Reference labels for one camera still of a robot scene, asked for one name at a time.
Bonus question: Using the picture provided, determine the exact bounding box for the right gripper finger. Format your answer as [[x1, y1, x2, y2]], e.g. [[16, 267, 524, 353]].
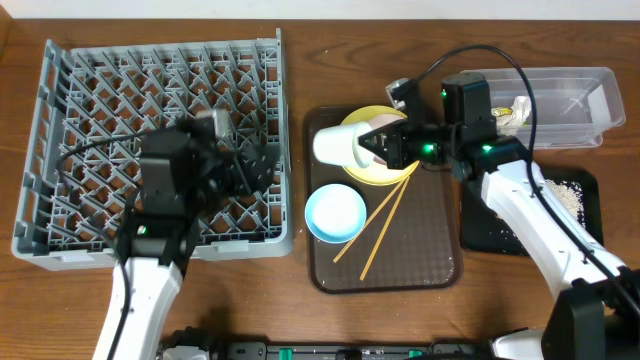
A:
[[358, 122, 406, 146], [358, 142, 389, 166]]

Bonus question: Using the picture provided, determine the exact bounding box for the pink bowl with rice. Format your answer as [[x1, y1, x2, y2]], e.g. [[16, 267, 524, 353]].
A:
[[368, 114, 404, 166]]

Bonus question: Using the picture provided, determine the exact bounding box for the white plastic cup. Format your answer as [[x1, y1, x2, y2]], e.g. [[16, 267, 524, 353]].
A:
[[312, 122, 375, 168]]

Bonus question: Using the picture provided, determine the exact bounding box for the light blue bowl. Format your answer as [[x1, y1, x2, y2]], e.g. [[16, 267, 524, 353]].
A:
[[304, 183, 367, 244]]

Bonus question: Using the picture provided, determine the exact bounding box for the green snack wrapper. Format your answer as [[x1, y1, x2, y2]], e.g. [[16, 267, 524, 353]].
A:
[[491, 107, 513, 118]]

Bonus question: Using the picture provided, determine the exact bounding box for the white tissue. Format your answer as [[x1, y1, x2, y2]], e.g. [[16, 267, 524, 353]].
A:
[[497, 96, 532, 126]]

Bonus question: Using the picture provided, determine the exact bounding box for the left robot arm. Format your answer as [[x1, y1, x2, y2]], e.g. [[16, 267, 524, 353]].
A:
[[93, 127, 280, 359]]

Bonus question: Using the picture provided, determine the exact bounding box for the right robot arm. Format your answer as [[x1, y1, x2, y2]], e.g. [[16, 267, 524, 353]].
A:
[[358, 72, 639, 359]]

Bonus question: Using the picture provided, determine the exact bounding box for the black waste tray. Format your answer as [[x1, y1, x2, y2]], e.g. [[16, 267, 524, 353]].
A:
[[461, 165, 604, 257]]

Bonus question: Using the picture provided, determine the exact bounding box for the grey plastic dishwasher rack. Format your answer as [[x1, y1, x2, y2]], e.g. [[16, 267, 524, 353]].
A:
[[11, 36, 294, 271]]

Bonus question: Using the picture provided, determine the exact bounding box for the clear plastic waste bin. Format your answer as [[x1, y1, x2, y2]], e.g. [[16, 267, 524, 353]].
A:
[[479, 67, 626, 149]]

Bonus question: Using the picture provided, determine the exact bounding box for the yellow round plate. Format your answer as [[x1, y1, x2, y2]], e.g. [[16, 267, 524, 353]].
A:
[[341, 105, 419, 186]]

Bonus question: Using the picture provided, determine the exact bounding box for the wooden chopstick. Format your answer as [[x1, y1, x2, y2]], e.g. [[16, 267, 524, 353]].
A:
[[333, 180, 406, 263], [359, 176, 410, 281]]

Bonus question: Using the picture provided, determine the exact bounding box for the brown plastic serving tray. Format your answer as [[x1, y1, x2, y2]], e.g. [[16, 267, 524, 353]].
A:
[[303, 106, 462, 294]]

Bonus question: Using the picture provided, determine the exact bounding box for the spilled rice pile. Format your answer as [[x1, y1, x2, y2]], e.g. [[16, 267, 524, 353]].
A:
[[546, 179, 585, 225]]

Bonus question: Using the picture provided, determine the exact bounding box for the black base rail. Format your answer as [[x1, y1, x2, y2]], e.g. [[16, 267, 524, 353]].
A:
[[159, 327, 546, 360]]

